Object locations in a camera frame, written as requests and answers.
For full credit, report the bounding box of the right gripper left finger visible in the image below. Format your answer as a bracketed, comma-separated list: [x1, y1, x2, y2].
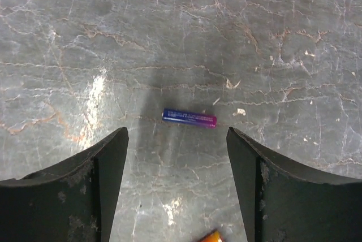
[1, 128, 129, 241]

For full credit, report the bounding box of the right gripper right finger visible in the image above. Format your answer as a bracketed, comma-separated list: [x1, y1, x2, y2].
[226, 127, 361, 241]

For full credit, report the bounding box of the blue purple battery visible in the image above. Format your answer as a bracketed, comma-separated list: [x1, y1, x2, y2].
[162, 108, 217, 128]

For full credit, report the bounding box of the orange battery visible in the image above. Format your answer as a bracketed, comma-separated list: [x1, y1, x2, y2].
[197, 230, 224, 242]

